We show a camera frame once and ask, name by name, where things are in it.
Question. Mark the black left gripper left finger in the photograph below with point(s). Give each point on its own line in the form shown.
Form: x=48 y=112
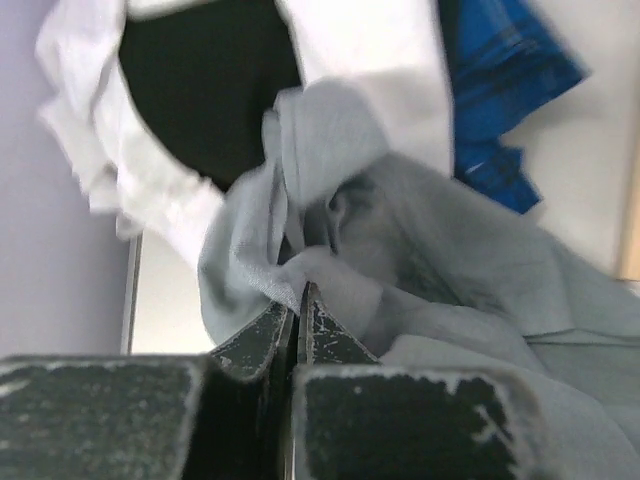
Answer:
x=216 y=415

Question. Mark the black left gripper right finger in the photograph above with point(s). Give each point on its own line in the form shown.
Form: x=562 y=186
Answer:
x=354 y=418

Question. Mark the grey shirt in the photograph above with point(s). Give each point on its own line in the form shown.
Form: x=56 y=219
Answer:
x=425 y=272

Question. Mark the white shirt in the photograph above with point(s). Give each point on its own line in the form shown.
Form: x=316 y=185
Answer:
x=392 y=50

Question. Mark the blue plaid shirt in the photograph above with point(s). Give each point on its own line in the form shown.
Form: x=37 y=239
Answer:
x=504 y=64

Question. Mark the wooden clothes rack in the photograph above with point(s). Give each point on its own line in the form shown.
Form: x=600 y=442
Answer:
x=628 y=261

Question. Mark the black garment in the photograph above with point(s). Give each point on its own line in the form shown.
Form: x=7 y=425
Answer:
x=202 y=78

